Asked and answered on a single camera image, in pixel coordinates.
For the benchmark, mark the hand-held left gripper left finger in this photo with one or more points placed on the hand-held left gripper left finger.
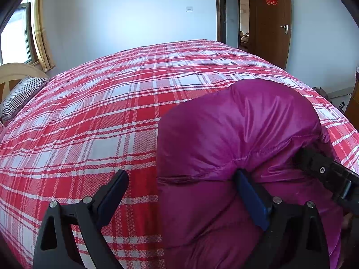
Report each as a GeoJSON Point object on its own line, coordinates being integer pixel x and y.
{"type": "Point", "coordinates": [113, 201]}

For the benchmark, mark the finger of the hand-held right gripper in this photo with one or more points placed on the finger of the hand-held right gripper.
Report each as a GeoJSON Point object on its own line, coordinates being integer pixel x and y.
{"type": "Point", "coordinates": [317, 168]}

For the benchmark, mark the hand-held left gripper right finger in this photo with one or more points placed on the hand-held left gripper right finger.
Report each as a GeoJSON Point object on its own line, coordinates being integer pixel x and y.
{"type": "Point", "coordinates": [253, 201]}

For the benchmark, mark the magenta down jacket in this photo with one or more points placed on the magenta down jacket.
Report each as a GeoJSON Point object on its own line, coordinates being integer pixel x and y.
{"type": "Point", "coordinates": [224, 131]}

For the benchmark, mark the dark object on floor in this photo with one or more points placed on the dark object on floor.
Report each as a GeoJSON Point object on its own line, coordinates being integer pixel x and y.
{"type": "Point", "coordinates": [322, 92]}

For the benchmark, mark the wooden cabinet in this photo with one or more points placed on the wooden cabinet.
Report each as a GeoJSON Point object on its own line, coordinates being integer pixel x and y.
{"type": "Point", "coordinates": [354, 101]}

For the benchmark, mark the red plaid bed sheet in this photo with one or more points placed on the red plaid bed sheet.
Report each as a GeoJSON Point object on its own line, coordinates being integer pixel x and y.
{"type": "Point", "coordinates": [98, 103]}

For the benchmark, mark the striped pillow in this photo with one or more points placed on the striped pillow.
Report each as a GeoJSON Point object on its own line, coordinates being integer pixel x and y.
{"type": "Point", "coordinates": [22, 92]}

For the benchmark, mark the brown wooden door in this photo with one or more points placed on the brown wooden door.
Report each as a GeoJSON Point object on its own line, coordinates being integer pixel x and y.
{"type": "Point", "coordinates": [269, 33]}

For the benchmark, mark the sofa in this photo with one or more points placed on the sofa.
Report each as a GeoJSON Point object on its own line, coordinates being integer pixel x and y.
{"type": "Point", "coordinates": [244, 39]}

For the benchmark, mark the cream wooden headboard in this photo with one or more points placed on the cream wooden headboard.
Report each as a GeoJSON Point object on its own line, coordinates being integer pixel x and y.
{"type": "Point", "coordinates": [14, 70]}

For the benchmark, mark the yellow curtain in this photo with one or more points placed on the yellow curtain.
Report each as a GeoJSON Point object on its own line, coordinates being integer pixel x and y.
{"type": "Point", "coordinates": [42, 33]}

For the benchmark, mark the window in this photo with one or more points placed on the window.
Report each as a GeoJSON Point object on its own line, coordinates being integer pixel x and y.
{"type": "Point", "coordinates": [16, 33]}

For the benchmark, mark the brown door frame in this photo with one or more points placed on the brown door frame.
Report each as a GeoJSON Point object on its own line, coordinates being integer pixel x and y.
{"type": "Point", "coordinates": [216, 11]}

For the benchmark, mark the white wall switch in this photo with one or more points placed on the white wall switch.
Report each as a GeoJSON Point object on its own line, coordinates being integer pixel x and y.
{"type": "Point", "coordinates": [190, 8]}

